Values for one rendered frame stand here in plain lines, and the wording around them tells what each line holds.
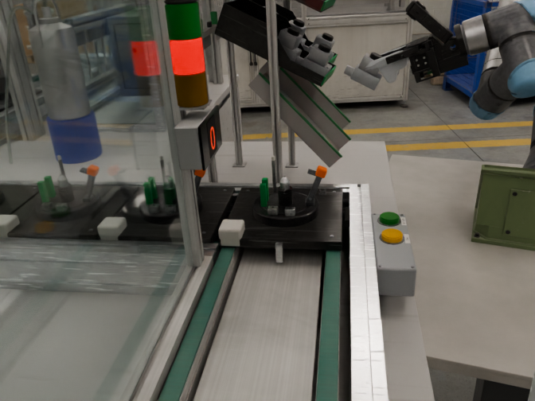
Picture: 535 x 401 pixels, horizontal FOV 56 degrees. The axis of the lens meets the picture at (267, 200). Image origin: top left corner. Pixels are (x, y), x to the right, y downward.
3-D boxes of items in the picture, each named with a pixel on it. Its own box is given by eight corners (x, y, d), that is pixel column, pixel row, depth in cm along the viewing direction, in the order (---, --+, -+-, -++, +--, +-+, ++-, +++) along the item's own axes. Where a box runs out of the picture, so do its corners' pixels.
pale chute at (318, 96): (340, 131, 148) (351, 121, 146) (330, 146, 137) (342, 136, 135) (272, 61, 146) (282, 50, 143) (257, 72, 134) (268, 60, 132)
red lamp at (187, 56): (208, 67, 80) (205, 35, 78) (200, 74, 76) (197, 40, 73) (177, 68, 81) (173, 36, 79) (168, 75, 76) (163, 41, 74)
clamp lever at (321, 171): (314, 198, 107) (327, 167, 103) (314, 203, 105) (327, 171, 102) (298, 192, 107) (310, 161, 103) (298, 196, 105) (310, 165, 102)
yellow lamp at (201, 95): (212, 99, 82) (208, 68, 80) (204, 107, 78) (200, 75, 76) (181, 99, 83) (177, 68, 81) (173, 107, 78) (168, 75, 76)
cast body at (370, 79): (376, 86, 120) (391, 59, 117) (374, 91, 117) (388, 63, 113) (345, 70, 121) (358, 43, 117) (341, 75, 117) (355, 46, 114)
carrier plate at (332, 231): (342, 196, 118) (342, 188, 117) (341, 251, 97) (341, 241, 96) (241, 194, 121) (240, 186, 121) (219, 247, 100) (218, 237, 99)
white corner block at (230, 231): (246, 236, 104) (244, 219, 102) (242, 247, 100) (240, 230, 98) (224, 235, 104) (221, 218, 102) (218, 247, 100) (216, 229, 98)
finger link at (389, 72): (372, 91, 113) (412, 75, 111) (363, 66, 112) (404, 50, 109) (371, 88, 116) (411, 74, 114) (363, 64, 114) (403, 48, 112)
